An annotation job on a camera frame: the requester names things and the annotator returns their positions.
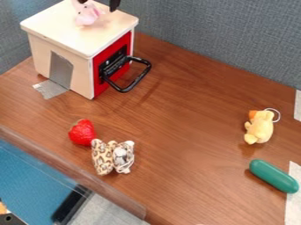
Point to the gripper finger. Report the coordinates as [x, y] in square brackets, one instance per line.
[82, 1]
[114, 4]

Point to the pink plush toy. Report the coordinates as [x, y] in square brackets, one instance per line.
[88, 14]

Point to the drawer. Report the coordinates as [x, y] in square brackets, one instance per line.
[113, 63]

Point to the cabinet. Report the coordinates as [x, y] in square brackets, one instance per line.
[74, 38]

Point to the red toy strawberry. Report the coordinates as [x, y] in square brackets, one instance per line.
[82, 132]

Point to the leopard print plush toy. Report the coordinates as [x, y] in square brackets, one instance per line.
[113, 156]

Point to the yellow plush duck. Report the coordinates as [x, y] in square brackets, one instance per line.
[259, 127]

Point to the green toy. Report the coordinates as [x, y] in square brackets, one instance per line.
[273, 176]

